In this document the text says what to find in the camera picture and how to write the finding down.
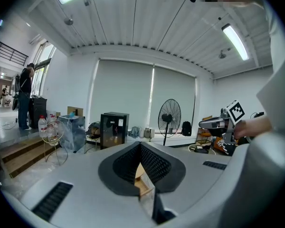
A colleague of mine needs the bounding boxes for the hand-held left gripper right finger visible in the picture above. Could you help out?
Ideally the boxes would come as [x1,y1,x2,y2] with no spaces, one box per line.
[141,141,231,228]

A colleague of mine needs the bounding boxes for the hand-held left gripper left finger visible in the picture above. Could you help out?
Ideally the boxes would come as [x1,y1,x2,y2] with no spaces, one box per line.
[1,141,155,228]

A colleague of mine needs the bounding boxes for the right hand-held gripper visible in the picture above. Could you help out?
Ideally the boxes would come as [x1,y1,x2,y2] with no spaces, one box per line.
[199,99,246,144]

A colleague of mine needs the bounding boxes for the wooden drawer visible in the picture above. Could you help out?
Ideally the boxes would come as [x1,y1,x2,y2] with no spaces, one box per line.
[135,176,155,199]

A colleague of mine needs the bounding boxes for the person's right forearm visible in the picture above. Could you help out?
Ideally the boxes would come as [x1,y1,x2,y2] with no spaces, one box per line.
[251,116,274,137]

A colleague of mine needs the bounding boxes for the person's right hand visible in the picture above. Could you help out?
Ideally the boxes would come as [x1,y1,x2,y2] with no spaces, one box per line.
[233,118,254,140]

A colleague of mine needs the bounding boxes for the black backpack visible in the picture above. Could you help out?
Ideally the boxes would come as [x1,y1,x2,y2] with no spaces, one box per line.
[181,121,192,137]

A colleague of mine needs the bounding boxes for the white round basket table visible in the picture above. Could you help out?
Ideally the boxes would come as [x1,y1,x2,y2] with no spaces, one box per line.
[188,143,217,155]

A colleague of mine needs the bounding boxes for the striped cloth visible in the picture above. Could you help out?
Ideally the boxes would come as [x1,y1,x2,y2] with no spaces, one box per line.
[216,136,238,156]

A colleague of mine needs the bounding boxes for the olive bag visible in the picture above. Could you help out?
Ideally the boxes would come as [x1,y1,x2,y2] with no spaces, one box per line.
[143,127,156,139]

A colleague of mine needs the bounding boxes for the blue denim cloth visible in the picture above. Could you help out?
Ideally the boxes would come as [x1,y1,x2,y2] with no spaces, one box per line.
[128,126,143,138]

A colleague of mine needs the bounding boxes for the black glass-door mini fridge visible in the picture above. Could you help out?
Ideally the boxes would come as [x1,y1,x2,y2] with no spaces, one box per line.
[100,112,130,150]

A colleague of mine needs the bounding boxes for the grey roller blind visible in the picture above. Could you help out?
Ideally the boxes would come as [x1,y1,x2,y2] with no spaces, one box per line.
[149,66,197,134]
[89,59,155,129]

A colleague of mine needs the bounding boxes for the dark clothes pile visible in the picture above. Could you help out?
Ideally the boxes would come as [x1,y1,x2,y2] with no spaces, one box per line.
[86,122,101,139]

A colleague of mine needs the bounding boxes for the plastic-wrapped grey box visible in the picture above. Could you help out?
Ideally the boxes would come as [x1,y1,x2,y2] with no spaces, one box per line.
[57,114,86,153]

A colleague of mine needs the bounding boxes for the person's white shirt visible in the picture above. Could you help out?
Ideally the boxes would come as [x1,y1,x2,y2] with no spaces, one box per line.
[256,0,285,137]

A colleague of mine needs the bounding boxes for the cardboard box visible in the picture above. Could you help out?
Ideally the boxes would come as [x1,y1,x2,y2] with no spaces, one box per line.
[66,106,84,117]

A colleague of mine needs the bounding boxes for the wooden steps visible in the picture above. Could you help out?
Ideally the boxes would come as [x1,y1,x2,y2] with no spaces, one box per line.
[0,136,61,178]

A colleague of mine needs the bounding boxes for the black cabinet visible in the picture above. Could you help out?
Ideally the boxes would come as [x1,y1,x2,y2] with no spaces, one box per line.
[28,97,48,129]

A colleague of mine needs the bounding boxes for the glass window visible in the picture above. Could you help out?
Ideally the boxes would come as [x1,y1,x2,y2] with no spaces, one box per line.
[31,41,57,99]

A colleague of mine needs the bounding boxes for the black railing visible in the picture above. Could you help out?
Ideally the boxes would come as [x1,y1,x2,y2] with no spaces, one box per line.
[0,38,29,67]

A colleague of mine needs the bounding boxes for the black pedestal fan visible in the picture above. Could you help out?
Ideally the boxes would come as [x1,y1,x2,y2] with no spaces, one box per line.
[158,98,182,147]

